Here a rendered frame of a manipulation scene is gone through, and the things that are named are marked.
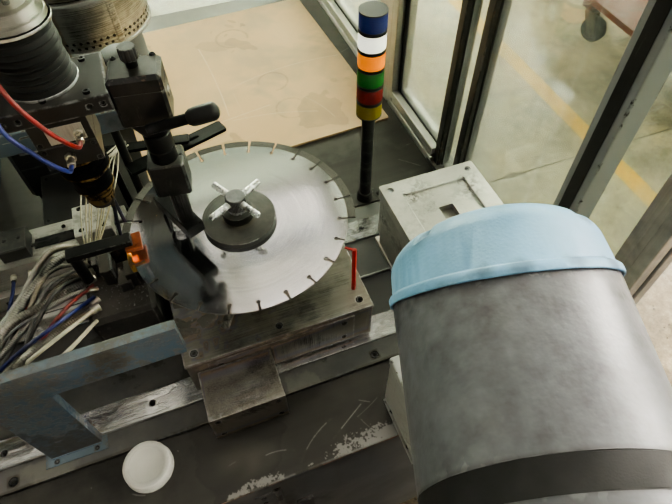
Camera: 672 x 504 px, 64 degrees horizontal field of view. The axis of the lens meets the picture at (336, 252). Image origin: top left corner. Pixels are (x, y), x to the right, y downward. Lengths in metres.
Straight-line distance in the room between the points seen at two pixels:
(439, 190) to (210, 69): 0.77
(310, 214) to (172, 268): 0.22
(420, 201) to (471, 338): 0.70
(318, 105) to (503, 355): 1.16
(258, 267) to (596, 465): 0.62
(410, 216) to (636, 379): 0.69
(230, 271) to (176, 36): 0.99
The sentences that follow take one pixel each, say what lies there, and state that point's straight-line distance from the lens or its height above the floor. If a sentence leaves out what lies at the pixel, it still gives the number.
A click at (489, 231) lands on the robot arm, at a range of 0.26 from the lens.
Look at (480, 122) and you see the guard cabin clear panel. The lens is 1.02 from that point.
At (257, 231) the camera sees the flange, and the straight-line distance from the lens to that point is 0.80.
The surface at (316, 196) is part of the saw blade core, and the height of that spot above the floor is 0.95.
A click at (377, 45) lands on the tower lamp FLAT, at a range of 0.87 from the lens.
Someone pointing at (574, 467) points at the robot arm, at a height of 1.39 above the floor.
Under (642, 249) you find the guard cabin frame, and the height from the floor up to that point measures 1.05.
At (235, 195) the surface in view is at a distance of 0.79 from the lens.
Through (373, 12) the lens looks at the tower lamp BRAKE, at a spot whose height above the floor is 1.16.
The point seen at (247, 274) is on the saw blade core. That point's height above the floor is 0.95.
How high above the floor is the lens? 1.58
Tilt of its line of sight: 53 degrees down
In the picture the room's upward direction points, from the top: 1 degrees counter-clockwise
